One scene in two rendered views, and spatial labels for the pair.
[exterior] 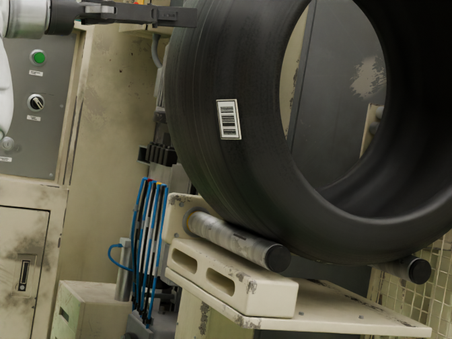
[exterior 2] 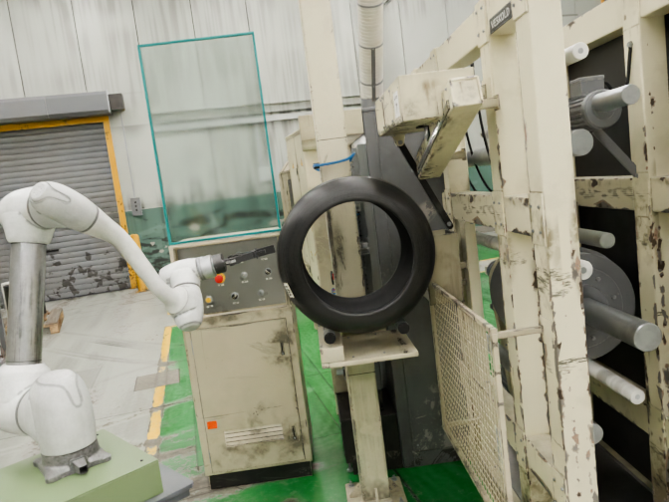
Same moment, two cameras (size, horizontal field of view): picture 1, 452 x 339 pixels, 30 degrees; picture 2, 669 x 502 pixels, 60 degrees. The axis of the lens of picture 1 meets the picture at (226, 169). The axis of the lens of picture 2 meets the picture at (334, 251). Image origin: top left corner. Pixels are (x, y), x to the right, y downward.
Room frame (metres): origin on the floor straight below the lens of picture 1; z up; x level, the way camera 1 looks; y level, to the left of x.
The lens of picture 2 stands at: (-0.62, -0.99, 1.48)
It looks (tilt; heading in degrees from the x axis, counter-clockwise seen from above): 7 degrees down; 23
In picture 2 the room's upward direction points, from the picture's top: 7 degrees counter-clockwise
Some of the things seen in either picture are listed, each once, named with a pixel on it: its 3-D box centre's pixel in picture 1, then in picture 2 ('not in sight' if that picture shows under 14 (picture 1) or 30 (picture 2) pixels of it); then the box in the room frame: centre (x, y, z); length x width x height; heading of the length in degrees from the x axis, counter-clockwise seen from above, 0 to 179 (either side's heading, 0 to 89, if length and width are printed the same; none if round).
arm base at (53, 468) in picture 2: not in sight; (72, 454); (0.57, 0.43, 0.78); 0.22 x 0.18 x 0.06; 61
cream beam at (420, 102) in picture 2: not in sight; (418, 107); (1.55, -0.48, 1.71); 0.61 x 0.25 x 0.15; 25
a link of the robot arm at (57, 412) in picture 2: not in sight; (60, 407); (0.58, 0.45, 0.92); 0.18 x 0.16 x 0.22; 84
